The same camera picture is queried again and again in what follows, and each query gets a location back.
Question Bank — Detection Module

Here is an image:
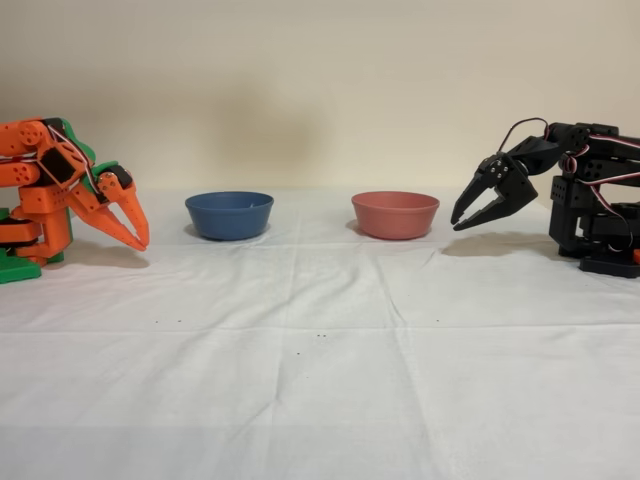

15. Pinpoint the black arm servo cable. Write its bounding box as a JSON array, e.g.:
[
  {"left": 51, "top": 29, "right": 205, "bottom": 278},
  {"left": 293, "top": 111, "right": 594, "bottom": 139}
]
[
  {"left": 498, "top": 117, "right": 550, "bottom": 154},
  {"left": 558, "top": 130, "right": 640, "bottom": 194}
]

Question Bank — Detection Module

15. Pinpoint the orange arm servo cable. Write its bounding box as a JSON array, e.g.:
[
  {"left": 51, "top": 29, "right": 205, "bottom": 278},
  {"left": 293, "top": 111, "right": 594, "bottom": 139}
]
[{"left": 44, "top": 124, "right": 97, "bottom": 199}]

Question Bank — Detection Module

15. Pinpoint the blue bowl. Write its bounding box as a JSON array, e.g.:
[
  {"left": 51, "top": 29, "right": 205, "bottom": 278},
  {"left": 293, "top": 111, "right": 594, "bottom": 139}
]
[{"left": 184, "top": 191, "right": 275, "bottom": 242}]

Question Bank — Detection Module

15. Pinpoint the pink bowl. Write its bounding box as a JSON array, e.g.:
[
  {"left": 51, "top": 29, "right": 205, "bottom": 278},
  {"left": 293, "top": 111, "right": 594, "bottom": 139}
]
[{"left": 350, "top": 191, "right": 441, "bottom": 241}]

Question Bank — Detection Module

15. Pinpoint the white tablecloth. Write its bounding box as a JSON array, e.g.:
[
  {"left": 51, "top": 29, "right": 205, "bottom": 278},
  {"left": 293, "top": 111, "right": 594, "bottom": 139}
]
[{"left": 0, "top": 187, "right": 640, "bottom": 480}]

